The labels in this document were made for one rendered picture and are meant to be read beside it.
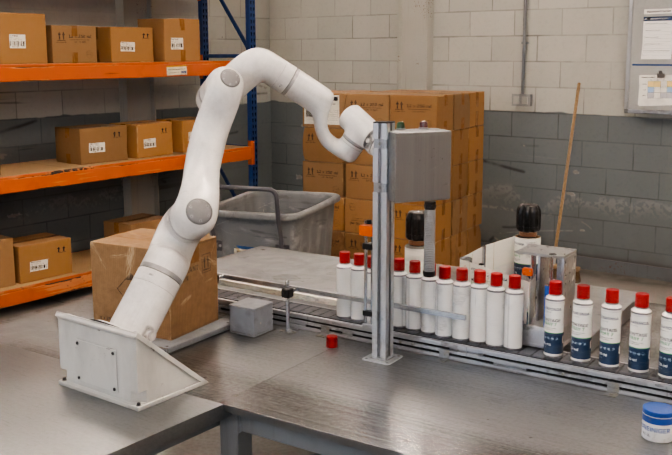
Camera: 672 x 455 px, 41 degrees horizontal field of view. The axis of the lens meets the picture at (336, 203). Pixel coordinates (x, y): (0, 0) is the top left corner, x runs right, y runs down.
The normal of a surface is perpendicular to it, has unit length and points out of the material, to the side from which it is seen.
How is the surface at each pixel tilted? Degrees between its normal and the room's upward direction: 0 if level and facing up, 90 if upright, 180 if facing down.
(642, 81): 90
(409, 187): 90
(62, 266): 90
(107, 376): 90
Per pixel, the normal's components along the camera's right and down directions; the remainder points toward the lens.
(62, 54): 0.79, 0.11
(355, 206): -0.55, 0.13
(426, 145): 0.37, 0.15
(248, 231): -0.33, 0.22
